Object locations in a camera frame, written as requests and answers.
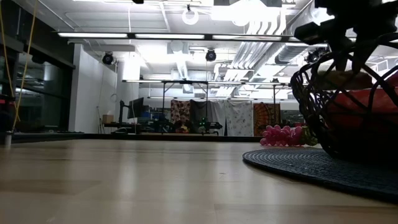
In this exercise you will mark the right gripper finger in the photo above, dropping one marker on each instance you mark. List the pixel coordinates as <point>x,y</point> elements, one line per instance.
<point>362,46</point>
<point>314,32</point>

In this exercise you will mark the pink dragon fruit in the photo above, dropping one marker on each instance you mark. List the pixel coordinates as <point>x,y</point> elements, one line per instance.
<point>357,105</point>

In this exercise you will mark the dark wicker basket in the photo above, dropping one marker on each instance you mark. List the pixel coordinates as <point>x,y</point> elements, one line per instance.
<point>342,146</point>

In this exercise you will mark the purple grape bunch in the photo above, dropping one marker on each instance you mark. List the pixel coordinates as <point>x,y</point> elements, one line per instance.
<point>280,137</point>

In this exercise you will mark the black ceiling spotlight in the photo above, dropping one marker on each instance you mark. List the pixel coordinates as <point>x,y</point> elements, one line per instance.
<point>211,55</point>
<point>311,57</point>
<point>108,58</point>

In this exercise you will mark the long ceiling light bar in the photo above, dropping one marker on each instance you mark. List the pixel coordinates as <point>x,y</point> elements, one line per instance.
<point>169,36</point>

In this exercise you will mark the orange mandala hanging cloth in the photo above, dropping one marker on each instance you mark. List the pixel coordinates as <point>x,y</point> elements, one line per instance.
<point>264,116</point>

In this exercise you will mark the black computer monitor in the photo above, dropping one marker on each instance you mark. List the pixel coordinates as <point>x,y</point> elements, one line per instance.
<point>136,108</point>

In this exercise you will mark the white floral hanging cloth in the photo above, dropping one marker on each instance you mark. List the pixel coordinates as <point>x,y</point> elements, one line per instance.
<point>239,119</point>

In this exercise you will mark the brown patterned hanging cloth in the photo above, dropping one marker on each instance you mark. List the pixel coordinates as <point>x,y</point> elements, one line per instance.
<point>180,113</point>

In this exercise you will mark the cardboard box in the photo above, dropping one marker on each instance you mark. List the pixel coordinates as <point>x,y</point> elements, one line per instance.
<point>108,119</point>

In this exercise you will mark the light grey hanging cloth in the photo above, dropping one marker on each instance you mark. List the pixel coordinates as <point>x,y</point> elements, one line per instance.
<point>217,112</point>

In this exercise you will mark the dark grey hanging cloth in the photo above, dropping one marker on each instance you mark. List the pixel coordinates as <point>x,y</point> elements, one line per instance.
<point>197,112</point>

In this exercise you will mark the dark round woven placemat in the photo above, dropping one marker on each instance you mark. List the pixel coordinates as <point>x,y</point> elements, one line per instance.
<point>311,165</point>

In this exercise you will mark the distant robot with green light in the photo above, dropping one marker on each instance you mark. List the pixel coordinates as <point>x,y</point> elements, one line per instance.
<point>205,126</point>

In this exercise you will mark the silver air duct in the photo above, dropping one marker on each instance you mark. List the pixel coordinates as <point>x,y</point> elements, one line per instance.
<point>292,53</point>

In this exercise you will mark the black rack frame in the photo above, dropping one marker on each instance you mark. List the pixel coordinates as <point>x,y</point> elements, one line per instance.
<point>186,82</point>

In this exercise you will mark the white cylinder post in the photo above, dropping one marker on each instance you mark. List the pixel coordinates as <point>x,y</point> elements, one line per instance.
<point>7,140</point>

